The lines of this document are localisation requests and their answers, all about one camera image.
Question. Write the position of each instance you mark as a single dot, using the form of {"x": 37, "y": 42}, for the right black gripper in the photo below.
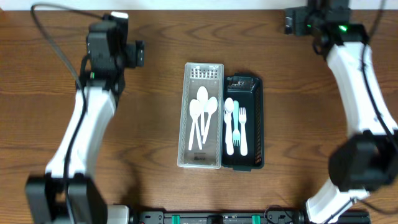
{"x": 306, "y": 13}

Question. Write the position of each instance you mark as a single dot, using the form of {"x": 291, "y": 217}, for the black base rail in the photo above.
{"x": 272, "y": 215}

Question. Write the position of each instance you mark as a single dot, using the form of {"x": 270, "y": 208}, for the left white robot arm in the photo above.
{"x": 67, "y": 193}

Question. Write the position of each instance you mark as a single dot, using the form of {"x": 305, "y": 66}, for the white plastic spoon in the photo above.
{"x": 202, "y": 97}
{"x": 195, "y": 111}
{"x": 195, "y": 129}
{"x": 228, "y": 109}
{"x": 210, "y": 107}

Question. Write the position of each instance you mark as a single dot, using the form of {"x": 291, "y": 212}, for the white plastic fork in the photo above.
{"x": 229, "y": 143}
{"x": 243, "y": 140}

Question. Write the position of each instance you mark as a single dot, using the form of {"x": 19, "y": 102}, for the pale blue plastic fork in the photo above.
{"x": 236, "y": 133}

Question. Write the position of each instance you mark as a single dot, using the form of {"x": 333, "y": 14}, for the black perforated plastic basket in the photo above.
{"x": 247, "y": 89}

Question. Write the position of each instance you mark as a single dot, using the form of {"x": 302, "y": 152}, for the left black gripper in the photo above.
{"x": 138, "y": 53}

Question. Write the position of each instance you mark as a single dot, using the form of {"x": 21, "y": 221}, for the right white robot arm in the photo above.
{"x": 368, "y": 159}

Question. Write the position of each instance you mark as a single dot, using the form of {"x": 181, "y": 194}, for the clear perforated plastic basket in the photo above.
{"x": 209, "y": 75}

